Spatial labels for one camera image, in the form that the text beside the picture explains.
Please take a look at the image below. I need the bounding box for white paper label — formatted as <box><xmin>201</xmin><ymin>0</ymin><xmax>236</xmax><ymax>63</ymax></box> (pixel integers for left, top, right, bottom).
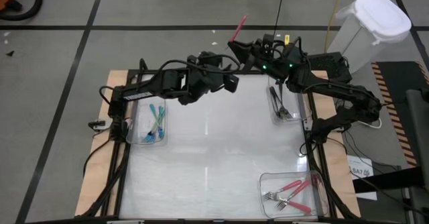
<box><xmin>347</xmin><ymin>154</ymin><xmax>378</xmax><ymax>201</ymax></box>

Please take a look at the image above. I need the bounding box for clear plastic bin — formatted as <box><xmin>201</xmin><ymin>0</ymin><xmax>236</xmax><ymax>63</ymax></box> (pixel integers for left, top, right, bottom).
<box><xmin>266</xmin><ymin>78</ymin><xmax>311</xmax><ymax>126</ymax></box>
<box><xmin>125</xmin><ymin>89</ymin><xmax>168</xmax><ymax>147</ymax></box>
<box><xmin>257</xmin><ymin>170</ymin><xmax>331</xmax><ymax>220</ymax></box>

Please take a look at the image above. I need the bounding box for wooden table board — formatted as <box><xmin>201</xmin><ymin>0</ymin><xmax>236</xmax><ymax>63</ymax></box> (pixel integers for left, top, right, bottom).
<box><xmin>74</xmin><ymin>69</ymin><xmax>362</xmax><ymax>218</ymax></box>

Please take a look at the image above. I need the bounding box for black table frame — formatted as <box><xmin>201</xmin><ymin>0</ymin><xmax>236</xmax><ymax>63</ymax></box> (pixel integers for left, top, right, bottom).
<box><xmin>80</xmin><ymin>58</ymin><xmax>361</xmax><ymax>224</ymax></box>

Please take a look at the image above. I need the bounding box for grey equipment housing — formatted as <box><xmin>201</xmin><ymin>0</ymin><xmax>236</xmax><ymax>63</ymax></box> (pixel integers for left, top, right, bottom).
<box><xmin>404</xmin><ymin>88</ymin><xmax>429</xmax><ymax>224</ymax></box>

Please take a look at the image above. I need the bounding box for black fork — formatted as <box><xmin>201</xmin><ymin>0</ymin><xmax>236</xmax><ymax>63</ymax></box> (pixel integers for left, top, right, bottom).
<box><xmin>278</xmin><ymin>82</ymin><xmax>293</xmax><ymax>119</ymax></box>
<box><xmin>271</xmin><ymin>89</ymin><xmax>291</xmax><ymax>120</ymax></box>
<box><xmin>269</xmin><ymin>85</ymin><xmax>286</xmax><ymax>119</ymax></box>

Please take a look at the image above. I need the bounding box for black flat bar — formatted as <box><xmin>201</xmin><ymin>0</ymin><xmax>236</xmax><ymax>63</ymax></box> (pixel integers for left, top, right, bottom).
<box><xmin>351</xmin><ymin>168</ymin><xmax>426</xmax><ymax>194</ymax></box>

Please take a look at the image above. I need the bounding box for white cable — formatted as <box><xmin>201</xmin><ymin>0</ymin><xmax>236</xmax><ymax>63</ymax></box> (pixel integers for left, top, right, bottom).
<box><xmin>360</xmin><ymin>117</ymin><xmax>383</xmax><ymax>130</ymax></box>

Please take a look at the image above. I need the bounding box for yellow cable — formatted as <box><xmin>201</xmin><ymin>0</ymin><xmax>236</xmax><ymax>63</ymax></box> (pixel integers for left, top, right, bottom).
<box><xmin>323</xmin><ymin>0</ymin><xmax>347</xmax><ymax>54</ymax></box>

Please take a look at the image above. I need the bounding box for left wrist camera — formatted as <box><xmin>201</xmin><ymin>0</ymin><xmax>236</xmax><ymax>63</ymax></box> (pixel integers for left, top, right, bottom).
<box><xmin>196</xmin><ymin>51</ymin><xmax>224</xmax><ymax>68</ymax></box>

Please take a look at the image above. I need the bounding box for black vacuum hose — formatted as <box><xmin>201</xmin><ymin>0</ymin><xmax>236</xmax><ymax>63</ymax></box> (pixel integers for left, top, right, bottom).
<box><xmin>0</xmin><ymin>0</ymin><xmax>44</xmax><ymax>21</ymax></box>

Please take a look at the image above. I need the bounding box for black computer case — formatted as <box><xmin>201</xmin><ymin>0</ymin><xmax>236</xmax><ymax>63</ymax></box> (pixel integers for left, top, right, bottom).
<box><xmin>308</xmin><ymin>52</ymin><xmax>353</xmax><ymax>84</ymax></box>

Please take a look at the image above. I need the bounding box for pink-handled silver fork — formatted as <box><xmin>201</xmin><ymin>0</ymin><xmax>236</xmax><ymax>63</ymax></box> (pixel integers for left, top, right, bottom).
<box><xmin>262</xmin><ymin>179</ymin><xmax>303</xmax><ymax>201</ymax></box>
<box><xmin>267</xmin><ymin>193</ymin><xmax>313</xmax><ymax>215</ymax></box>
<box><xmin>275</xmin><ymin>180</ymin><xmax>312</xmax><ymax>212</ymax></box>
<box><xmin>230</xmin><ymin>15</ymin><xmax>248</xmax><ymax>43</ymax></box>

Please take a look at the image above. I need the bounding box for black yellow striped mat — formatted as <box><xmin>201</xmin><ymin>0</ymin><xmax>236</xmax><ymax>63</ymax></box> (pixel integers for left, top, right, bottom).
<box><xmin>371</xmin><ymin>60</ymin><xmax>429</xmax><ymax>168</ymax></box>

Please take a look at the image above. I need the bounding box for white lidded trash can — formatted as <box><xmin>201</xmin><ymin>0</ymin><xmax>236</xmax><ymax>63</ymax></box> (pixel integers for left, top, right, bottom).
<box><xmin>326</xmin><ymin>0</ymin><xmax>412</xmax><ymax>74</ymax></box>

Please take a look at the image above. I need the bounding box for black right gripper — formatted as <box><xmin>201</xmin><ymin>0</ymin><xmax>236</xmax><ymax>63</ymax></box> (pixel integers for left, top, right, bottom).
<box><xmin>227</xmin><ymin>39</ymin><xmax>296</xmax><ymax>81</ymax></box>

